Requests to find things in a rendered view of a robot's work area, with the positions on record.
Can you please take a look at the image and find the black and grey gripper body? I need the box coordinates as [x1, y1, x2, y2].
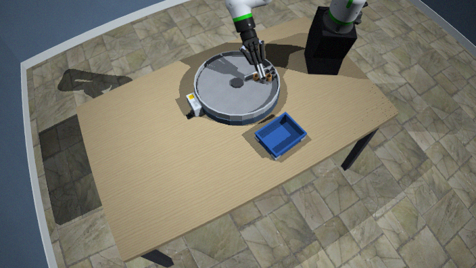
[240, 29, 259, 50]

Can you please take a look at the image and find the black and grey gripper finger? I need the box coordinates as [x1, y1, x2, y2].
[254, 40, 266, 76]
[239, 43, 262, 78]

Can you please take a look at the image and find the blue open tray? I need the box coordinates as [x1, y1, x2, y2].
[254, 112, 307, 161]

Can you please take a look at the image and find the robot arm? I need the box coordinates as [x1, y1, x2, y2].
[225, 0, 368, 35]

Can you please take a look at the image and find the grey round turning table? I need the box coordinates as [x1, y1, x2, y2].
[186, 51, 280, 126]

